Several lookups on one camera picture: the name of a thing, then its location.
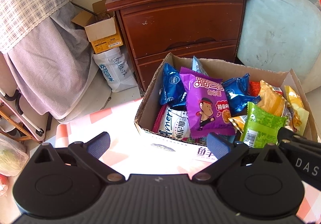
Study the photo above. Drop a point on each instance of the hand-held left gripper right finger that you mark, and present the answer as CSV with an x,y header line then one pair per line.
x,y
218,145

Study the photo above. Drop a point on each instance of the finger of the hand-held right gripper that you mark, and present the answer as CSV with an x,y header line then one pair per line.
x,y
288,135

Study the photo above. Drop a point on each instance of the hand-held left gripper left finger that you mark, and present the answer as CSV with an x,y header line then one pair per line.
x,y
99,144

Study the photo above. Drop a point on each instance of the small yellow snack sachet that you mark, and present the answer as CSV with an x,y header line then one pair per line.
x,y
297,111

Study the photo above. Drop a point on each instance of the green snack packet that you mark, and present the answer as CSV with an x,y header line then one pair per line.
x,y
260,126

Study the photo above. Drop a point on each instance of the silver gold snack packet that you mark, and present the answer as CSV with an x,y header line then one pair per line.
x,y
238,122

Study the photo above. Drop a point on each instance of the purple snack packet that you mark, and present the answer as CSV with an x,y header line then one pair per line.
x,y
205,103

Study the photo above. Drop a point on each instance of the pink white snack packet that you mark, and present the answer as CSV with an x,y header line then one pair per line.
x,y
173,123

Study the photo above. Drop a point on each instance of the blue foil snack packet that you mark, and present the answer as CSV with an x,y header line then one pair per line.
x,y
238,93
173,86

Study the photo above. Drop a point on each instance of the orange red snack packet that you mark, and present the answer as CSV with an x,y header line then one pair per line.
x,y
253,88

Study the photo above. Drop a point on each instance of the printed cardboard box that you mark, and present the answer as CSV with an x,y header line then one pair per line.
x,y
150,108

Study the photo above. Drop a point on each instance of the light blue snack packet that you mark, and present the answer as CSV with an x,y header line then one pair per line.
x,y
199,66

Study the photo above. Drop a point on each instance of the grey sofa seat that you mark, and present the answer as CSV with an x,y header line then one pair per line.
x,y
311,83

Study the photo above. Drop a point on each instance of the white woven bag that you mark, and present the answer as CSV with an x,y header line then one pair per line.
x,y
115,71

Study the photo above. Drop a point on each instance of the clear plastic bag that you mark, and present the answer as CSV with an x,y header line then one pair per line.
x,y
11,156

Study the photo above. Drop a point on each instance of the plaid fabric cover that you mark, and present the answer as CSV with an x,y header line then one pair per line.
x,y
45,51

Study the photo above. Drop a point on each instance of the light blue cushion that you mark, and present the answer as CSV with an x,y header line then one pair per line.
x,y
275,26

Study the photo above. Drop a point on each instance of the small open cardboard box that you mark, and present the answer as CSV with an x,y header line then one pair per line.
x,y
102,33

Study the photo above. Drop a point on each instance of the dark wooden nightstand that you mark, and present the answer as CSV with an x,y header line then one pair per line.
x,y
180,21

